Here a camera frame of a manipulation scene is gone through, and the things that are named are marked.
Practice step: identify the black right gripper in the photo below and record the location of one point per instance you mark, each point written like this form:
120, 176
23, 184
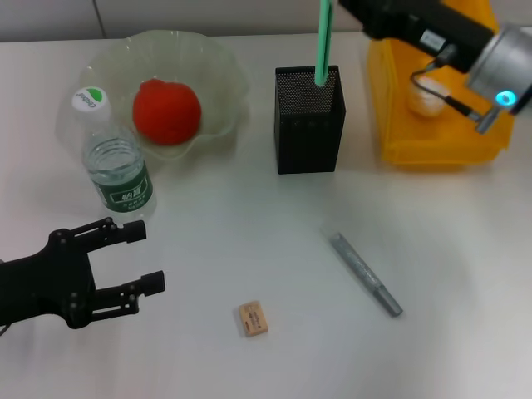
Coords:
415, 21

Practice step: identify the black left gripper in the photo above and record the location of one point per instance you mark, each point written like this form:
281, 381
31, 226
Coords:
41, 287

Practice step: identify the mint green utility knife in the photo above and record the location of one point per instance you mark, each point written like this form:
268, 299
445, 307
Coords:
323, 50

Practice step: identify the clear bottle with green label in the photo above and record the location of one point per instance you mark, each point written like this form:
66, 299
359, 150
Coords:
120, 183

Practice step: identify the white paper ball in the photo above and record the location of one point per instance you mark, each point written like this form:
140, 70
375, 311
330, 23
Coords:
424, 104

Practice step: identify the tan eraser block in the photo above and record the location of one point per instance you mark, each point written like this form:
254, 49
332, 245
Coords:
253, 320

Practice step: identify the red-orange knitted orange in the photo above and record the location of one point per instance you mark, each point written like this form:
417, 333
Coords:
166, 110

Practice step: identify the black mesh pen holder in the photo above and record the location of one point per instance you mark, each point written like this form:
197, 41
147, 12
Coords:
309, 141

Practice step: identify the translucent green fruit plate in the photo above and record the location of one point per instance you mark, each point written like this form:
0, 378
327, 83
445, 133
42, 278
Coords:
208, 83

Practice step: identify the grey marker pen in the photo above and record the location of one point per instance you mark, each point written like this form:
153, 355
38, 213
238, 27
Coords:
361, 268

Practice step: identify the yellow plastic bin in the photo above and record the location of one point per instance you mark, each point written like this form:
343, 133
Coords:
399, 133

